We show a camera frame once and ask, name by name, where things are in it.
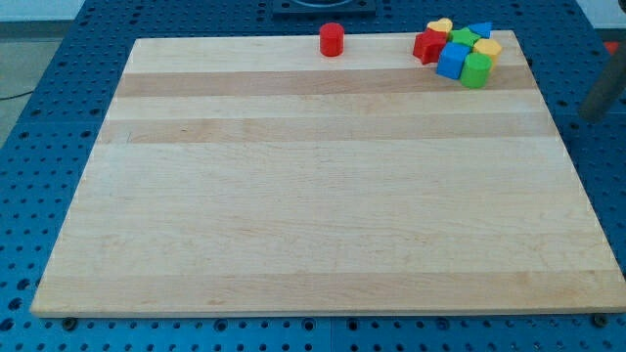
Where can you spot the large wooden board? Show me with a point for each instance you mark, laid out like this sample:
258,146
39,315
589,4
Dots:
252,176

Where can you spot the red star block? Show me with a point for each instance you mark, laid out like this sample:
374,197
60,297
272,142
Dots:
429,45

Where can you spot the green star block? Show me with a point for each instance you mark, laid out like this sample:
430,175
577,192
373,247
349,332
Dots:
463,36

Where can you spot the red cylinder block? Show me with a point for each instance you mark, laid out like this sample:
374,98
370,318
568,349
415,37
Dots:
331,36

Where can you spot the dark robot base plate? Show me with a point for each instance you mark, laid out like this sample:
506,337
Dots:
282,8

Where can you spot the yellow heart block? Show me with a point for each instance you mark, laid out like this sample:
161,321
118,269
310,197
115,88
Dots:
441,25

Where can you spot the green cylinder block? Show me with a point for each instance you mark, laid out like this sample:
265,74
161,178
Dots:
476,70

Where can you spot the blue cube block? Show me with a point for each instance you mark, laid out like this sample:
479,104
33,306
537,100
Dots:
451,60

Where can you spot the yellow hexagon block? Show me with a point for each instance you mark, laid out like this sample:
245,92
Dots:
490,48

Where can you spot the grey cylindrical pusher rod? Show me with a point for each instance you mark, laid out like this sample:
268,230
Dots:
606,90

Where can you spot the blue triangle block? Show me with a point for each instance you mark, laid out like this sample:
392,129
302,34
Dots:
482,29

